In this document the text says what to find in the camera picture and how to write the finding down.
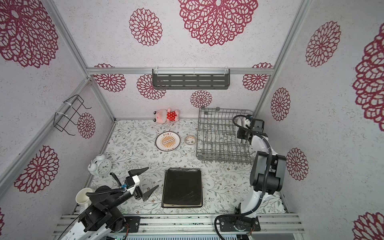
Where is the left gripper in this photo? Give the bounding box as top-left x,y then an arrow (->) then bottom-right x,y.
107,167 -> 159,211

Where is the black square plate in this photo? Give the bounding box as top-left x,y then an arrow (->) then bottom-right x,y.
162,202 -> 203,209
162,168 -> 203,205

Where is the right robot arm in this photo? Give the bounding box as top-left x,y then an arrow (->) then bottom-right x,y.
233,115 -> 287,218

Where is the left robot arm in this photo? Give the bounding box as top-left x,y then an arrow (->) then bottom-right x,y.
59,167 -> 159,240

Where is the white alarm clock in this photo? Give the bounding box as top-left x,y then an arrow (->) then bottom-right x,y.
87,155 -> 112,177

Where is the white cup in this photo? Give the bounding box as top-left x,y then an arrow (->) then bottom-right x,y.
75,188 -> 94,209

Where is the tape roll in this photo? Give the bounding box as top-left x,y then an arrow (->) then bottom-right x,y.
185,135 -> 197,146

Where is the pink plush toy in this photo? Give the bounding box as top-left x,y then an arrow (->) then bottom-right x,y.
153,108 -> 180,124

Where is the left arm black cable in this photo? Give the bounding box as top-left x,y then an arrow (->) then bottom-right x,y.
85,171 -> 127,197

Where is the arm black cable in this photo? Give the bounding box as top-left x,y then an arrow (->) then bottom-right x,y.
213,114 -> 274,240
85,171 -> 127,197

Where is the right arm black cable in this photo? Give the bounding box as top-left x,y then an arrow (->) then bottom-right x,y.
213,114 -> 274,240

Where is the grey wire dish rack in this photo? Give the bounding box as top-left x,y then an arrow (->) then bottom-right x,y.
196,107 -> 256,164

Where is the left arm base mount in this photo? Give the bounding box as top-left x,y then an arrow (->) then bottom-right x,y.
122,216 -> 141,233

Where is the grey wall shelf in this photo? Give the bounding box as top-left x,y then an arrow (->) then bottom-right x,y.
152,69 -> 231,90

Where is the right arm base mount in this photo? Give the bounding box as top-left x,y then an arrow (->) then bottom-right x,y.
219,215 -> 261,232

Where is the black wire wall rack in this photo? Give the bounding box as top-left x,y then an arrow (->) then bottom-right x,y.
53,95 -> 91,136

